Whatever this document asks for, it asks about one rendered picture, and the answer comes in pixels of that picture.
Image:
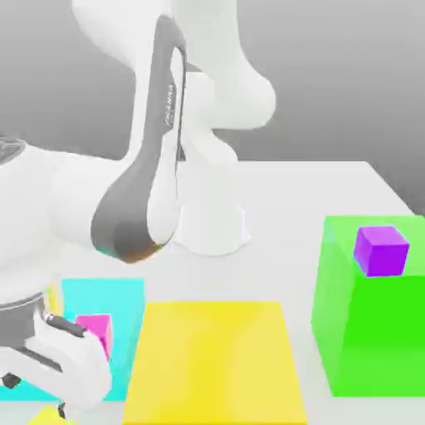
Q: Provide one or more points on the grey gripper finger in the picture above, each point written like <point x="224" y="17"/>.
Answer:
<point x="61" y="411"/>
<point x="10" y="381"/>

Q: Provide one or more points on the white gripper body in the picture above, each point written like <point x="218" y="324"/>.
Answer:
<point x="83" y="372"/>

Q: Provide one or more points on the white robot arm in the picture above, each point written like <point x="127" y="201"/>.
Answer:
<point x="33" y="215"/>

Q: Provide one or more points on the small yellow cube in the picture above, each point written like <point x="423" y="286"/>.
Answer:
<point x="46" y="417"/>

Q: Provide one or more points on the small magenta cube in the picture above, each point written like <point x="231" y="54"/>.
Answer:
<point x="94" y="327"/>

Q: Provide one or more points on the small purple cube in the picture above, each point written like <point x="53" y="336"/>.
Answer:
<point x="382" y="255"/>

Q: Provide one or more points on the large cyan box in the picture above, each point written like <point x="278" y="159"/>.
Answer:
<point x="126" y="298"/>

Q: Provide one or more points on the large yellow box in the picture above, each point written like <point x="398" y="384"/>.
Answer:
<point x="212" y="362"/>

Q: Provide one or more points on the large green box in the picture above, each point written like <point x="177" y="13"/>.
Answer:
<point x="382" y="335"/>

